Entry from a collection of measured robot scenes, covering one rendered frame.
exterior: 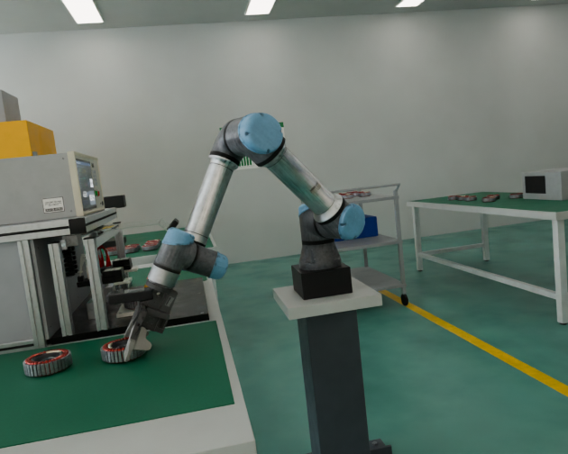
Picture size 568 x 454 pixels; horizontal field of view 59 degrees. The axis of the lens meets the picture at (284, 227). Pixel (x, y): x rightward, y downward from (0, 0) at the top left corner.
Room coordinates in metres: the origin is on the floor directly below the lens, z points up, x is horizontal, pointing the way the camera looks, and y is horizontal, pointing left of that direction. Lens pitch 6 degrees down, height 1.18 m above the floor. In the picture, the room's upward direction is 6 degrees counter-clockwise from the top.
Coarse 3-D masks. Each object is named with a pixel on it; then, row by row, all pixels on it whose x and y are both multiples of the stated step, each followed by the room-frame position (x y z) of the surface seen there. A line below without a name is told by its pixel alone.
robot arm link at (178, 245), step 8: (168, 232) 1.32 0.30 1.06; (176, 232) 1.31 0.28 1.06; (184, 232) 1.32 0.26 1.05; (168, 240) 1.31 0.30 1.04; (176, 240) 1.31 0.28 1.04; (184, 240) 1.31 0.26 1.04; (192, 240) 1.33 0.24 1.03; (160, 248) 1.32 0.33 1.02; (168, 248) 1.30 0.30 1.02; (176, 248) 1.30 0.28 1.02; (184, 248) 1.31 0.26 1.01; (192, 248) 1.33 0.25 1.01; (160, 256) 1.30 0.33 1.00; (168, 256) 1.30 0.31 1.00; (176, 256) 1.30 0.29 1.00; (184, 256) 1.31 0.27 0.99; (192, 256) 1.32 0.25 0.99; (160, 264) 1.30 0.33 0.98; (168, 264) 1.29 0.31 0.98; (176, 264) 1.30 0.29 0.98; (184, 264) 1.32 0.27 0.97; (176, 272) 1.31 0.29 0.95
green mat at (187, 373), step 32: (32, 352) 1.41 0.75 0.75; (96, 352) 1.35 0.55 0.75; (160, 352) 1.29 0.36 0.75; (192, 352) 1.26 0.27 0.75; (0, 384) 1.18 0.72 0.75; (32, 384) 1.16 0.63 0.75; (64, 384) 1.14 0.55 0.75; (96, 384) 1.11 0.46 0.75; (128, 384) 1.09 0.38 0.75; (160, 384) 1.07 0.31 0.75; (192, 384) 1.05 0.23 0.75; (224, 384) 1.03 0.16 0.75; (0, 416) 0.99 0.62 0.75; (32, 416) 0.98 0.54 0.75; (64, 416) 0.96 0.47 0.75; (96, 416) 0.95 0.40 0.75; (128, 416) 0.93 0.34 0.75; (160, 416) 0.92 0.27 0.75; (0, 448) 0.86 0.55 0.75
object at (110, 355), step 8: (112, 344) 1.30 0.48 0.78; (120, 344) 1.31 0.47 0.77; (104, 352) 1.24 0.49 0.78; (112, 352) 1.23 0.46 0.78; (120, 352) 1.23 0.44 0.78; (136, 352) 1.25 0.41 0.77; (144, 352) 1.28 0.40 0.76; (104, 360) 1.25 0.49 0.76; (112, 360) 1.23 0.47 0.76; (120, 360) 1.23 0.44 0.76; (128, 360) 1.24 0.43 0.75
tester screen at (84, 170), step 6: (78, 162) 1.66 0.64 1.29; (84, 162) 1.75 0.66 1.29; (78, 168) 1.65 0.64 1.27; (84, 168) 1.74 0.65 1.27; (90, 168) 1.86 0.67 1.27; (78, 174) 1.64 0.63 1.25; (84, 174) 1.72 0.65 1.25; (90, 174) 1.84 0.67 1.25; (78, 180) 1.62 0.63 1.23; (84, 180) 1.71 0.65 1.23; (84, 186) 1.69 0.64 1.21; (84, 198) 1.66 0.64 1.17; (90, 204) 1.75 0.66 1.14
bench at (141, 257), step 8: (144, 232) 4.97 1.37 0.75; (152, 232) 4.87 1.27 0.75; (160, 232) 4.78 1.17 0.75; (128, 240) 4.42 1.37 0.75; (136, 240) 4.34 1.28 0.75; (144, 240) 4.27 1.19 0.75; (208, 240) 3.74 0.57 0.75; (208, 248) 3.31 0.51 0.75; (216, 248) 3.32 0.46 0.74; (104, 256) 3.46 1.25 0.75; (112, 256) 3.41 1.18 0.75; (128, 256) 3.32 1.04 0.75; (136, 256) 3.27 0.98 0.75; (144, 256) 3.24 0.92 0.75; (152, 256) 3.24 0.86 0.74; (112, 264) 3.20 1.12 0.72; (136, 264) 3.23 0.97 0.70; (216, 296) 3.35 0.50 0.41
